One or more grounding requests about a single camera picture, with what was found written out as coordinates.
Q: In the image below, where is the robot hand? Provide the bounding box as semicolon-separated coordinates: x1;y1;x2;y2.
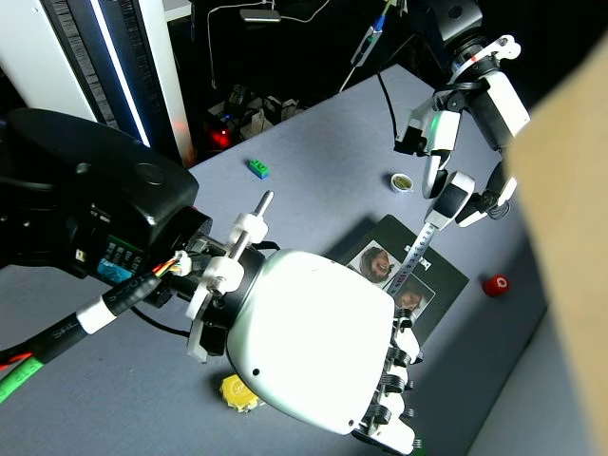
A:
421;78;532;229
225;248;425;456

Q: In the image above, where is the white tape measure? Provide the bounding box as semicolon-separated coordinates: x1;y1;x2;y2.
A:
385;170;477;298

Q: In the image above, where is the black Let It Be album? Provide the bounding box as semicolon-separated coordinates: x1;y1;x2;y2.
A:
327;213;470;351

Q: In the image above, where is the yellow swirl toy food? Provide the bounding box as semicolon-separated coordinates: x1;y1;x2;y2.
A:
218;373;265;413

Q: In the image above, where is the tan cardboard panel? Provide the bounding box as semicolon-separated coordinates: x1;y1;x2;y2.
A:
505;35;608;456

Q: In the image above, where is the red round toy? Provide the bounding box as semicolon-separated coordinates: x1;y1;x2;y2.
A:
482;274;510;298

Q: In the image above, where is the grey table cloth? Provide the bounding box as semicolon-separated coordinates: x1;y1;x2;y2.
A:
0;64;550;456

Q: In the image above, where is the brown paper bag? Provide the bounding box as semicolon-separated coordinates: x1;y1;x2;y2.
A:
239;94;305;139

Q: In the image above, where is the grey power adapter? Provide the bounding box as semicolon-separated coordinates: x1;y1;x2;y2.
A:
238;8;283;24

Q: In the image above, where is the white cabinet with black strips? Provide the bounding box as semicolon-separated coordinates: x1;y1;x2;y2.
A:
0;0;194;167

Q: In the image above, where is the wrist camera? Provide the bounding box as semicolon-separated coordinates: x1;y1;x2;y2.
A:
392;106;431;158
198;321;228;358

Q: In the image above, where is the black cable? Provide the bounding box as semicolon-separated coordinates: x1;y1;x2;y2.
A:
130;306;192;339
376;71;399;142

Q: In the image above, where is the white blue cable connector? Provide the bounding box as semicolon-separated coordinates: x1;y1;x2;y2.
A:
350;0;398;66

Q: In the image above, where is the thin white cable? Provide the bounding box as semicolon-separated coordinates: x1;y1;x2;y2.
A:
205;0;333;91

